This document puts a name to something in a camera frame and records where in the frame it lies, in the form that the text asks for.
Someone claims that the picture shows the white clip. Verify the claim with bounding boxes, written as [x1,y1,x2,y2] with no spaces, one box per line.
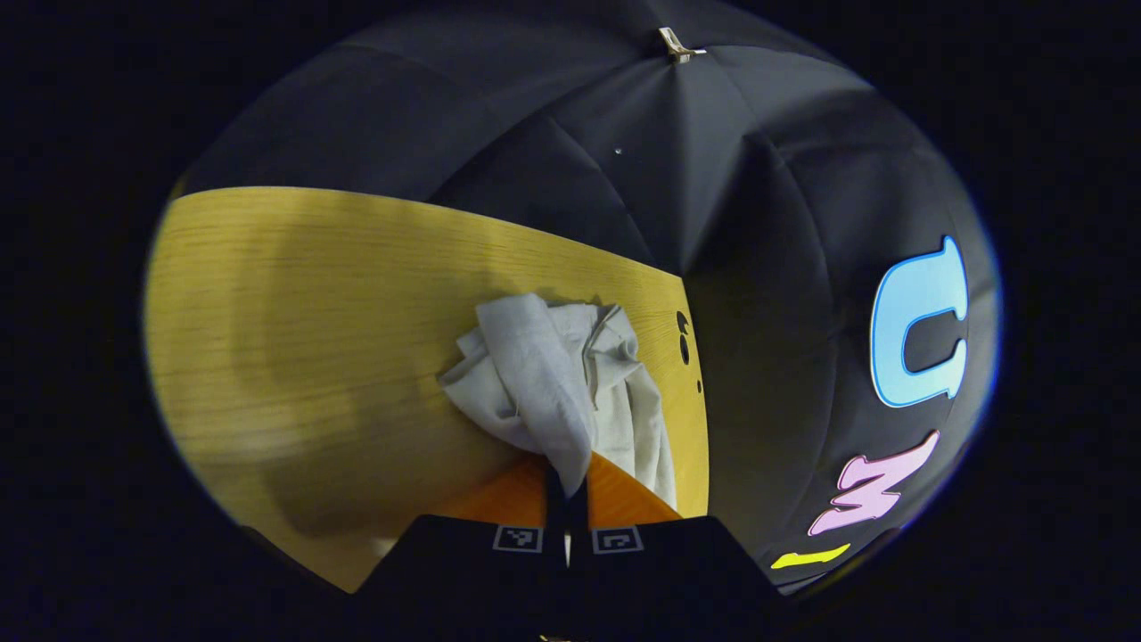
[658,27,708,65]

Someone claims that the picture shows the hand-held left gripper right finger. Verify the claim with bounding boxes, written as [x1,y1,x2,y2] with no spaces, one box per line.
[569,452,787,642]

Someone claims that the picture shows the white jeans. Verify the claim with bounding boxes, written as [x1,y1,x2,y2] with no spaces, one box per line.
[438,292,679,511]

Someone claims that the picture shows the black backdrop cloth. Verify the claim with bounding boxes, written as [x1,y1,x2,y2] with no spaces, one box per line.
[178,0,1005,596]

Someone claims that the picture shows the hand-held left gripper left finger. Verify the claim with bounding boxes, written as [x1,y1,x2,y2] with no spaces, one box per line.
[355,456,569,642]

